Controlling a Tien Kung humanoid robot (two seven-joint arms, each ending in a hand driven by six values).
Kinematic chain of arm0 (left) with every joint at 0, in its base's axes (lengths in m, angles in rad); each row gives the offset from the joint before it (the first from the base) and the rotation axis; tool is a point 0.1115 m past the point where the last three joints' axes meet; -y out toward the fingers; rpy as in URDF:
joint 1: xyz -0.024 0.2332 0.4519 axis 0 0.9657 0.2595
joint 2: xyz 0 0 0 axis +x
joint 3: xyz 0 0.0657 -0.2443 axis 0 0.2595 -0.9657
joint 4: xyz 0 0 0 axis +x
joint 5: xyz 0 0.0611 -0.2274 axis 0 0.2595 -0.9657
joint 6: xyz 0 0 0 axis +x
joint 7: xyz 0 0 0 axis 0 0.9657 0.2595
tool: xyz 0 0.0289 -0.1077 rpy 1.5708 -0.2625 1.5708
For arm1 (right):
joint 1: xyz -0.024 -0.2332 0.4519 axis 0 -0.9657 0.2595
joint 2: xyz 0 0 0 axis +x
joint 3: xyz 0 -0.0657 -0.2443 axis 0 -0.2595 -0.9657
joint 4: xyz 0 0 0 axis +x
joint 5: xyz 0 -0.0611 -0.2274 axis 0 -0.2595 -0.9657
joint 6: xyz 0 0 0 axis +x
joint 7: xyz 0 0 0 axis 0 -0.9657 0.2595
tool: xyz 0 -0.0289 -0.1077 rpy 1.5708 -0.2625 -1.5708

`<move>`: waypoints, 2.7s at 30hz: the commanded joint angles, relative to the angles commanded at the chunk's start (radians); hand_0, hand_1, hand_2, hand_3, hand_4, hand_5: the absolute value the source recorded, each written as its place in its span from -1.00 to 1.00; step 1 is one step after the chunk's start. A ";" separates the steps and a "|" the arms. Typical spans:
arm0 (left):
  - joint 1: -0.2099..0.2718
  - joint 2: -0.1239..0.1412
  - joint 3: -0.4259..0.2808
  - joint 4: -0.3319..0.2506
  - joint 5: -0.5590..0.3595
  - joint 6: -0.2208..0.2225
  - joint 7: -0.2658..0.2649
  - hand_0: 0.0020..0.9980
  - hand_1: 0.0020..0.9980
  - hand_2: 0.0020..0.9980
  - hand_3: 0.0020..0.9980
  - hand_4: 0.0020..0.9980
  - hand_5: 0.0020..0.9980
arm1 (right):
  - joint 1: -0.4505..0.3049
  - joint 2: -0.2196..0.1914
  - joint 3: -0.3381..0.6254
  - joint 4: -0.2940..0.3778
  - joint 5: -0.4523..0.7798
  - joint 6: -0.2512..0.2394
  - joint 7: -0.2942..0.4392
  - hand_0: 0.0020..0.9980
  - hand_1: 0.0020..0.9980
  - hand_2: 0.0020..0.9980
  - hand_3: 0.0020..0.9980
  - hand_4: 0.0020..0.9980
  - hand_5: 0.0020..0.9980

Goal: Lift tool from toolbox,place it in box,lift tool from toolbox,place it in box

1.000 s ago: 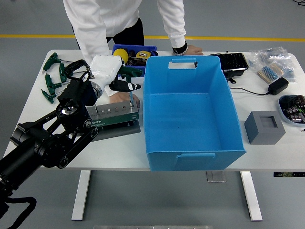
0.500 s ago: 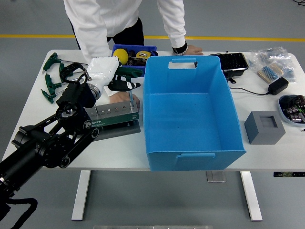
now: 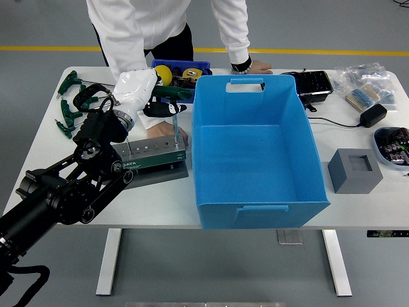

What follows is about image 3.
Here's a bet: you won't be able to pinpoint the person's left hand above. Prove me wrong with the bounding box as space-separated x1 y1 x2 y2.
247 60 274 75

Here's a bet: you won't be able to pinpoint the person's right hand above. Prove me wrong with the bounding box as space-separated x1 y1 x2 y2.
146 122 189 145

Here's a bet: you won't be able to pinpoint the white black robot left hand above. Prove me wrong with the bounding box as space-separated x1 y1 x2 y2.
111 68 190 124

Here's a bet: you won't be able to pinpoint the grey green hex key stand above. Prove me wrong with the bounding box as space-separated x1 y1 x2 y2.
111 134 190 189

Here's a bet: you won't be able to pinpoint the large green T-handle hex key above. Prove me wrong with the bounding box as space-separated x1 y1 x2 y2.
151 83 195 144

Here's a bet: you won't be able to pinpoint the dark brown tool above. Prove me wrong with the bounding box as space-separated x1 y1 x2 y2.
171 76 197 90

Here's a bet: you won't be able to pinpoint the large blue folding box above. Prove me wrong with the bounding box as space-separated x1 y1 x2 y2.
191 75 330 231

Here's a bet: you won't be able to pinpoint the black wristwatch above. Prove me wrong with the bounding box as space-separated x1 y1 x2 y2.
230 56 253 75

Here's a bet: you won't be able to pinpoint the black plastic tray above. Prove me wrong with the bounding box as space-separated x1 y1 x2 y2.
281 70 334 104

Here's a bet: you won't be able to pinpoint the yellow black tape measure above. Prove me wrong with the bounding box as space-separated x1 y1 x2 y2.
181 67 205 79

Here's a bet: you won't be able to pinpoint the small blue plastic bin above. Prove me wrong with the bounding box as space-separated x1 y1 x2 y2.
150 59 212 105

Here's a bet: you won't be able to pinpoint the person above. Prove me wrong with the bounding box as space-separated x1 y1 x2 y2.
85 0 274 145

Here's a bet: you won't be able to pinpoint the clear plastic parts bag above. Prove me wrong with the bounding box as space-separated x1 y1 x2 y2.
376 78 399 112
334 62 391 86

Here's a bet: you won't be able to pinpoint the taped resistor strip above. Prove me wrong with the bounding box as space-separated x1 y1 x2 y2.
344 83 382 113

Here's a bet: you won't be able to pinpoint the black power adapter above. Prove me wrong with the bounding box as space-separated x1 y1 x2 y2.
359 104 388 129

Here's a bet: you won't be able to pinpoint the white table leg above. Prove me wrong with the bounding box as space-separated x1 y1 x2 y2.
95 228 123 297
321 229 353 297

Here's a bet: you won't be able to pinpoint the pale blue parts tray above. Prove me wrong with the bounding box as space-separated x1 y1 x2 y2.
373 127 409 170

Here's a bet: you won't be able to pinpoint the grey cube block with recess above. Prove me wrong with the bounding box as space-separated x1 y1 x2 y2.
327 148 384 195

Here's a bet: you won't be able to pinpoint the dark electronic components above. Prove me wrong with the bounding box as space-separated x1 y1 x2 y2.
378 127 409 166

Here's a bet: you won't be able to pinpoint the metal floor plate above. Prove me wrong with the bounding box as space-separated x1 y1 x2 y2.
277 229 304 246

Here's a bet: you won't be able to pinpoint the black table control panel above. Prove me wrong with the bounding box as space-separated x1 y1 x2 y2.
366 230 409 239

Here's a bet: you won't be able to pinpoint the black cord loop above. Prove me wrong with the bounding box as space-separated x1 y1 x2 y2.
300 96 318 113

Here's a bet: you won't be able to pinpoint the black adapter cable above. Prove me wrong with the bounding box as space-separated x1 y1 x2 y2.
308 116 364 128

